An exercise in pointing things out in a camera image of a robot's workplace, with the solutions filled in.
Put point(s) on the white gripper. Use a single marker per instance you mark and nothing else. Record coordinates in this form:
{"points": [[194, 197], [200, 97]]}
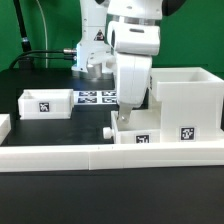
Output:
{"points": [[134, 46]]}

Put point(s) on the white front drawer box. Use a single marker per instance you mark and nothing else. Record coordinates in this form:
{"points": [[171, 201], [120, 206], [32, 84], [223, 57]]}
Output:
{"points": [[143, 127]]}

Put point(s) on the white drawer box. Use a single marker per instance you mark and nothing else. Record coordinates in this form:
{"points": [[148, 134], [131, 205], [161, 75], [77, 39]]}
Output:
{"points": [[46, 104], [143, 127]]}

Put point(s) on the white drawer cabinet frame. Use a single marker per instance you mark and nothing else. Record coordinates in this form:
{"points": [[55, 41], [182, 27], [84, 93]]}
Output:
{"points": [[190, 104]]}

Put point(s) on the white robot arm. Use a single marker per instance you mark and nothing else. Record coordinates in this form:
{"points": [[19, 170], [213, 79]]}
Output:
{"points": [[94, 55]]}

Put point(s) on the marker sheet on table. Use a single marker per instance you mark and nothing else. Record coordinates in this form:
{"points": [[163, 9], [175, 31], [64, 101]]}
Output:
{"points": [[99, 97]]}

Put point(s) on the black stand pole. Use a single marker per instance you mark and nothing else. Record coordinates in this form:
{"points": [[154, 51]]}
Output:
{"points": [[25, 62]]}

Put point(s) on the white front fence rail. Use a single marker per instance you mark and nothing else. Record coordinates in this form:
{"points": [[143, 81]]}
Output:
{"points": [[112, 156]]}

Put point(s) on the white fence rail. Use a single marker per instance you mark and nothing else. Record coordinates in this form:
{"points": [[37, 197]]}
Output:
{"points": [[5, 126], [112, 156]]}

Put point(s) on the white left fence rail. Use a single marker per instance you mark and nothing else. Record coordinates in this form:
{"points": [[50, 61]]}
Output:
{"points": [[5, 126]]}

